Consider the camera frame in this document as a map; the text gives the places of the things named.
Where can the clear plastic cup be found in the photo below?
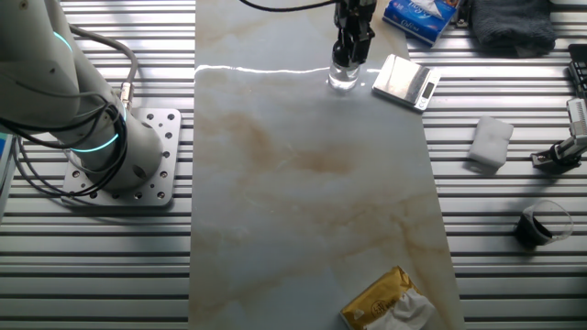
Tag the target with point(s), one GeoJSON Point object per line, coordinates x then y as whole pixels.
{"type": "Point", "coordinates": [534, 227]}

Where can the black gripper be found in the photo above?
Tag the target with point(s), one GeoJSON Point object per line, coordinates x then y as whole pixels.
{"type": "Point", "coordinates": [355, 14]}

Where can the small silver camera on stand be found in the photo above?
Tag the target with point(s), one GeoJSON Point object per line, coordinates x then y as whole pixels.
{"type": "Point", "coordinates": [566, 151]}

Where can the dark grey towel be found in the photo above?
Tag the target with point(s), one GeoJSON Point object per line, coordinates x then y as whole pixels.
{"type": "Point", "coordinates": [513, 25]}

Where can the white foam sponge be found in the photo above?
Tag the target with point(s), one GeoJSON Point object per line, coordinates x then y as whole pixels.
{"type": "Point", "coordinates": [490, 142]}

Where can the gold tissue pack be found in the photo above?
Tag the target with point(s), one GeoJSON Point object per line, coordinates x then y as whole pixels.
{"type": "Point", "coordinates": [371, 302]}

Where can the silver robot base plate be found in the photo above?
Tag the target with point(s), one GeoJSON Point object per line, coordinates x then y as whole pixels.
{"type": "Point", "coordinates": [167, 151]}

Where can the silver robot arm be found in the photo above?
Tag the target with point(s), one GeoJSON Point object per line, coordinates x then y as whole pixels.
{"type": "Point", "coordinates": [36, 69]}

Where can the clear glass jar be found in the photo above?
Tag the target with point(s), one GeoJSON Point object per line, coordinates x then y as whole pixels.
{"type": "Point", "coordinates": [344, 79]}

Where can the blue tissue pack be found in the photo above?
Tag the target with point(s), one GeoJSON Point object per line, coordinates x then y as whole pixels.
{"type": "Point", "coordinates": [419, 23]}

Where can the silver digital pocket scale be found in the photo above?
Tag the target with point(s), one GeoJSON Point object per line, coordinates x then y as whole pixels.
{"type": "Point", "coordinates": [401, 78]}

